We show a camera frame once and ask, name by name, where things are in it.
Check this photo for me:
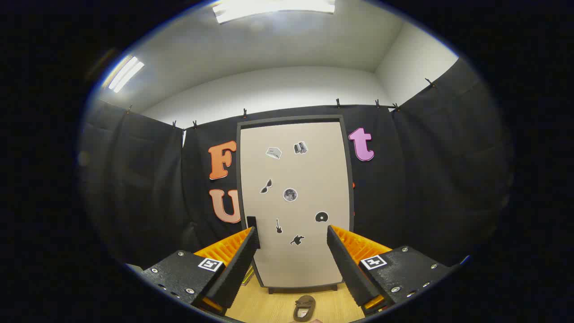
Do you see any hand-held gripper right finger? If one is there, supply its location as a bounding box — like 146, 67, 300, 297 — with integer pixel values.
326, 224, 453, 317

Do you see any narrow ceiling light panel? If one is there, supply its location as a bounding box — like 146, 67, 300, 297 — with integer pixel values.
108, 56, 145, 93

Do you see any dark grey shoe cabinet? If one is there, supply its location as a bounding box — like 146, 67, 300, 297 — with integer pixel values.
236, 115, 355, 294

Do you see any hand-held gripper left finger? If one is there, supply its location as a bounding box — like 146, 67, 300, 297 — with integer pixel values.
141, 227, 261, 314

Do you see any wide ceiling light panel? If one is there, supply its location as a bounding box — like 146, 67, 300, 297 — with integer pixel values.
212, 0, 336, 24

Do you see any row of black cloth clips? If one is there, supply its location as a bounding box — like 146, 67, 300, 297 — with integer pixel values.
127, 77, 436, 131

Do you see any beige shoe cabinet door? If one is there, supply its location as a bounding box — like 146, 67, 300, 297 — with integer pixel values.
240, 122, 351, 288

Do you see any black backdrop cloth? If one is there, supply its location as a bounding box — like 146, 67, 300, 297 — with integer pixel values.
78, 56, 514, 270

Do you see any brown fuzzy shoe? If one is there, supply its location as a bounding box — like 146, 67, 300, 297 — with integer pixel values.
293, 295, 316, 322

